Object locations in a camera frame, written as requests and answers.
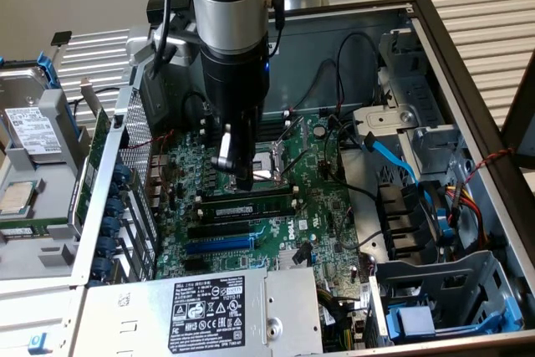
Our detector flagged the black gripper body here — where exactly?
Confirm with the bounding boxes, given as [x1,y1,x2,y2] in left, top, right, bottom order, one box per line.
[199,37,271,124]

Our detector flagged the CPU socket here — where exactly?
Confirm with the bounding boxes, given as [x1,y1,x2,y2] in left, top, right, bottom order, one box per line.
[223,139,293,194]

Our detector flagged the socket locking lever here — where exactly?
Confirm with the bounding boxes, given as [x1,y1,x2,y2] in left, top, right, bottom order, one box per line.
[279,147,311,177]

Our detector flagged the long black expansion slot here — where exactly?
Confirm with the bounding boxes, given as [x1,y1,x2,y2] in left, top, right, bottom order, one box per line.
[186,222,252,240]

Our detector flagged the open grey PC case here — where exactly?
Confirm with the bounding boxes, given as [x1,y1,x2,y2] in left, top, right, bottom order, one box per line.
[69,0,535,357]

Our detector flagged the silver rear port block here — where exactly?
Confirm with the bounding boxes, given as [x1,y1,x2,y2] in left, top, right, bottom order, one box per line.
[145,151,172,214]

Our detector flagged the green motherboard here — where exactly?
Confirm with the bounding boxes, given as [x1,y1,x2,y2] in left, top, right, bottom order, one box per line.
[153,112,374,293]

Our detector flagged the blue expansion slot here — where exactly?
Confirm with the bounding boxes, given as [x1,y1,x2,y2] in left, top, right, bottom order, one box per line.
[186,236,255,256]

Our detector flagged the silver chipset heat sink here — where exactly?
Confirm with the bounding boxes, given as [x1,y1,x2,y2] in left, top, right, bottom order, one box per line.
[275,247,317,273]

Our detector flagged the blue card clip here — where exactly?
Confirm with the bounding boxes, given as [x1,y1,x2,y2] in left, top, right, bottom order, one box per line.
[110,162,133,185]
[104,196,126,218]
[89,257,114,281]
[96,236,119,258]
[102,217,123,237]

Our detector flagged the green graphics card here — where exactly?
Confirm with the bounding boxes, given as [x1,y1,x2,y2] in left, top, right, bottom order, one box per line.
[66,76,112,236]

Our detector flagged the tall grey metal disk bay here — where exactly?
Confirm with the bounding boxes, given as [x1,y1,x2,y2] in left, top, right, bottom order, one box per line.
[350,28,466,178]

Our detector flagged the black power supply label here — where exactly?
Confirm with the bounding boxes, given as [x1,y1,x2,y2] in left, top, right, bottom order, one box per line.
[168,275,247,354]

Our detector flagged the black fan shroud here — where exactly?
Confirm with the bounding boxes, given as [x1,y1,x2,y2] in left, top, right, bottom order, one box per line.
[375,181,441,263]

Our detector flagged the grey parts rack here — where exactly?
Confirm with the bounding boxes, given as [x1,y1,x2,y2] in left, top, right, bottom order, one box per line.
[0,89,91,281]

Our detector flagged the silver power supply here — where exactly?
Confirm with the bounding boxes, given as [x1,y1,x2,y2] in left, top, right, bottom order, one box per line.
[69,267,325,357]

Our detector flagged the silver hard disk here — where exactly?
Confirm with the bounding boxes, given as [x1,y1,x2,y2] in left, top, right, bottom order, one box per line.
[0,66,64,165]

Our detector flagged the silver CPU chip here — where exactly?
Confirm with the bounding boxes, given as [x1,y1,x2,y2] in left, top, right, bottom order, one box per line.
[0,181,37,217]

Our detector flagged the blue disk carrier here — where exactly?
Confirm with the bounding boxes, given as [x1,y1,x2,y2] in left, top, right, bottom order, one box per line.
[386,298,523,344]

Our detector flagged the low grey metal disk bay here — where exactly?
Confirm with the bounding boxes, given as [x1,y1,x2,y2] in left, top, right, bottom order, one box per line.
[367,250,526,344]

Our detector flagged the blue case latch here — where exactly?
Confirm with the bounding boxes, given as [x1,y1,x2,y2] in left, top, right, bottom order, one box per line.
[27,331,54,356]

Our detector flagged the short black wire loop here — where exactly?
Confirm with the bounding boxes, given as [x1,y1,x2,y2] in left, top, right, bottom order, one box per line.
[181,92,208,118]

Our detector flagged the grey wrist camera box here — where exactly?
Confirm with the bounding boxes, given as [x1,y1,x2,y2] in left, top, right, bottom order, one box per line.
[152,24,202,69]

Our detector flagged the curved black wire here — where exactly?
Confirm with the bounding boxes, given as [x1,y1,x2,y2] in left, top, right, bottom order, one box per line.
[292,59,340,112]

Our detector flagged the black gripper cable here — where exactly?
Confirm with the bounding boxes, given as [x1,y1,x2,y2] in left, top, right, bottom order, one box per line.
[269,0,287,58]

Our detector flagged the long black board wire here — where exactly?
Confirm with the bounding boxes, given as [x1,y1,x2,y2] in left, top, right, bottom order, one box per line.
[324,114,382,204]

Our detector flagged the black camera box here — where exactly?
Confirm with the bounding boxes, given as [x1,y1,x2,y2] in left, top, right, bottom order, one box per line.
[146,0,194,26]

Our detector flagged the short red black twisted wire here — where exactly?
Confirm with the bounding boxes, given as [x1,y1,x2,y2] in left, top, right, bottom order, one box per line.
[127,130,176,151]

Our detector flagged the looped black wire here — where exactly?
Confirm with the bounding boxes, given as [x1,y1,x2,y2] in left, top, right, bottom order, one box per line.
[336,30,382,108]

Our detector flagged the black wire plug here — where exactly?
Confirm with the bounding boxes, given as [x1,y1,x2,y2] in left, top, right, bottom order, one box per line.
[292,242,313,266]

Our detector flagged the thin black table cable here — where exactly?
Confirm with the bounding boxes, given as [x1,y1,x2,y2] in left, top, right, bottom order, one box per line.
[69,87,122,116]

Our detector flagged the blue SATA wire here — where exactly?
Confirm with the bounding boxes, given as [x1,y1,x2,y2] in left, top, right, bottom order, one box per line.
[362,130,456,249]

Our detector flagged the grey wire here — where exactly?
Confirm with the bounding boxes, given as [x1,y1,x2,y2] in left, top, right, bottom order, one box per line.
[337,229,382,250]

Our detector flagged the small black bracket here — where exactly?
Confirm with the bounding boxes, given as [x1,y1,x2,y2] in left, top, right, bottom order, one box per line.
[50,30,73,47]

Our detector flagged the yellow black wire bundle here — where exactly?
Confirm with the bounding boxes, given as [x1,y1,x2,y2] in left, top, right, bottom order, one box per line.
[316,285,361,350]

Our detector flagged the red yellow power wires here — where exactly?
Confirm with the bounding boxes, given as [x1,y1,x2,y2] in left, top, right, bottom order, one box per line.
[445,183,491,246]

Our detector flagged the long red black twisted wire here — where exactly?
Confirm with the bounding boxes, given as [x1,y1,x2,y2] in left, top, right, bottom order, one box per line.
[457,146,517,191]

